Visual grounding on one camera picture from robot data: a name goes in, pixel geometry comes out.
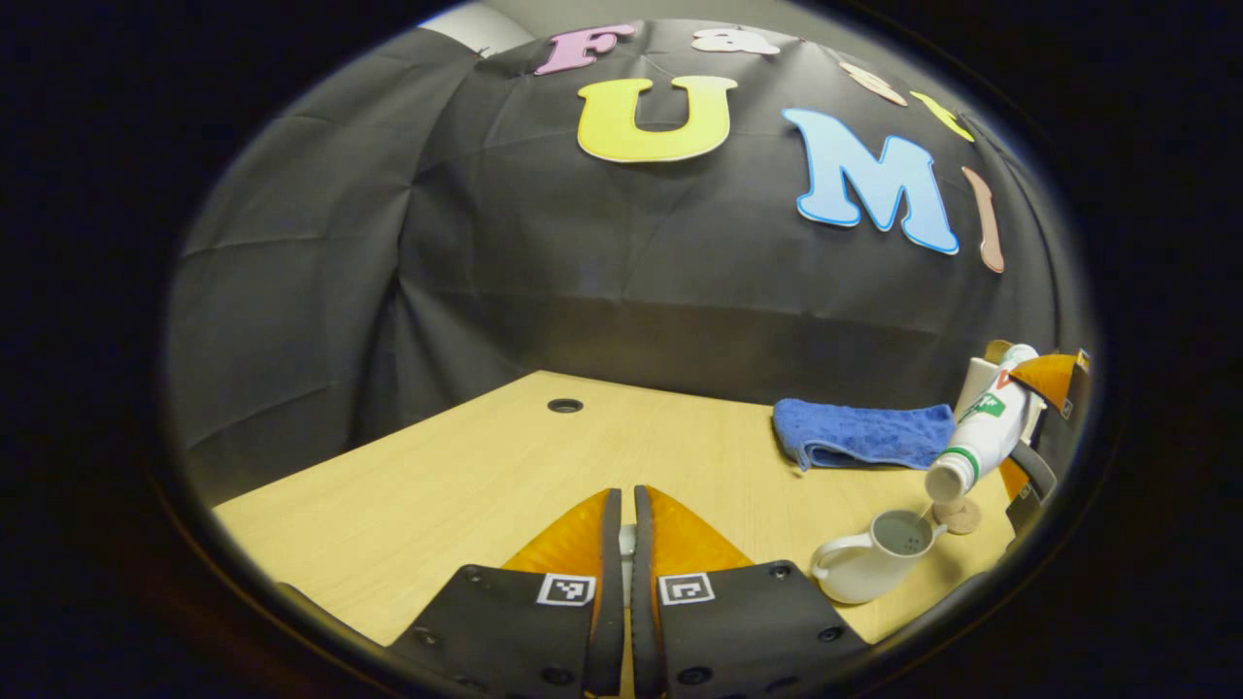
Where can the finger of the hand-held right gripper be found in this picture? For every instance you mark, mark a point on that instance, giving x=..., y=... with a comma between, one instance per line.
x=1054, y=379
x=1029, y=485

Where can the white ceramic teacup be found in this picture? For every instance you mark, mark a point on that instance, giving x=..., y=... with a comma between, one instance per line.
x=864, y=573

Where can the blue towel cloth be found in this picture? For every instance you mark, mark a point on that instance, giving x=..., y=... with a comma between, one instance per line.
x=855, y=432

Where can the brown bread slice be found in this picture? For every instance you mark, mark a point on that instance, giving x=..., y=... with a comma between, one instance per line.
x=995, y=349

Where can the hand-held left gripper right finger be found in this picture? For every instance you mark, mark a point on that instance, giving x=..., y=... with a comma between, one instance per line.
x=643, y=602

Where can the round wooden coaster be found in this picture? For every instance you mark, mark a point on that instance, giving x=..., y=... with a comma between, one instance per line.
x=963, y=517

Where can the black backdrop cloth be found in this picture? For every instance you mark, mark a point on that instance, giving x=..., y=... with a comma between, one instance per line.
x=486, y=243

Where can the white plastic water bottle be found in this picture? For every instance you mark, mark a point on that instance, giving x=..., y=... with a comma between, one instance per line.
x=986, y=427

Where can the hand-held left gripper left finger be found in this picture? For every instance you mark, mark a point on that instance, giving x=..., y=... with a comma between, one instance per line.
x=612, y=602

